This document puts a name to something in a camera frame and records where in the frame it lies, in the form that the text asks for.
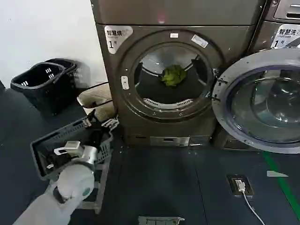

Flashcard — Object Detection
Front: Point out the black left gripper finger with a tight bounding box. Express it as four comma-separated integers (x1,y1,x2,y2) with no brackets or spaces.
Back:
84,109,100,129
101,118,119,132

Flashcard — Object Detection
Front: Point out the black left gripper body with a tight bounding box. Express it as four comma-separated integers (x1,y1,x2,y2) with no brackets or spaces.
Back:
90,125,111,149

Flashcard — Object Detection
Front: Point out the beige plastic basket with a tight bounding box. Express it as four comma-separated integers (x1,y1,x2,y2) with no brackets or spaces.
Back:
77,82,119,122

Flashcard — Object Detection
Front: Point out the grey dryer with round opening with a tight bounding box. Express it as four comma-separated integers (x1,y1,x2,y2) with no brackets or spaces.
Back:
90,0,268,148

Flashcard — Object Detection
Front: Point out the grey metal basket stand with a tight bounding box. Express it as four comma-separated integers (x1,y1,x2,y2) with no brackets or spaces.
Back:
76,161,111,214

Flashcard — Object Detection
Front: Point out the black plastic basket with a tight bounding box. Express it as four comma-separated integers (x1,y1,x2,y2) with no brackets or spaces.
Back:
44,58,78,94
10,62,72,117

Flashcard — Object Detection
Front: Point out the grey plastic laundry basket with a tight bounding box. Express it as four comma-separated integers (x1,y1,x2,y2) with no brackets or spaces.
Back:
30,116,113,181

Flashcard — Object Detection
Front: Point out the green cloth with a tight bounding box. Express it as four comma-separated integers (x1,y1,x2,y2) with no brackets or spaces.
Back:
159,65,188,89

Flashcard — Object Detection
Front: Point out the closed metal floor socket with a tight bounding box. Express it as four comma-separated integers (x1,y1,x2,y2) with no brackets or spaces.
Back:
137,215,185,225

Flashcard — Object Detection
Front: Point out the white charger plug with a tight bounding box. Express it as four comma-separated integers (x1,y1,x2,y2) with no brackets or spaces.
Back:
235,179,246,192

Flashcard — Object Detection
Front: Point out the round glass dryer door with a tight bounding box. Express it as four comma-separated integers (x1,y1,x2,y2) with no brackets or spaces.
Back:
211,49,300,155

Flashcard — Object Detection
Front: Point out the floor socket with open lid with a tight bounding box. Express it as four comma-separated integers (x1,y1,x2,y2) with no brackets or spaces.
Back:
226,174,255,195

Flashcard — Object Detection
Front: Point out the pale floor tape piece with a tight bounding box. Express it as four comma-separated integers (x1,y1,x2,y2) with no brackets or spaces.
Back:
266,170,289,178

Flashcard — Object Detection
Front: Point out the green floor tape strip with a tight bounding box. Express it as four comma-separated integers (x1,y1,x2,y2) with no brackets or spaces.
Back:
262,151,300,222

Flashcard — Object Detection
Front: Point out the grey washing machine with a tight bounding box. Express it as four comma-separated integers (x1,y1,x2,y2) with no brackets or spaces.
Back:
249,0,300,150

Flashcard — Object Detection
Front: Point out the white charger cable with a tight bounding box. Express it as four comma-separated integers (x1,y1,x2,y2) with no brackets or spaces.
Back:
240,189,266,225

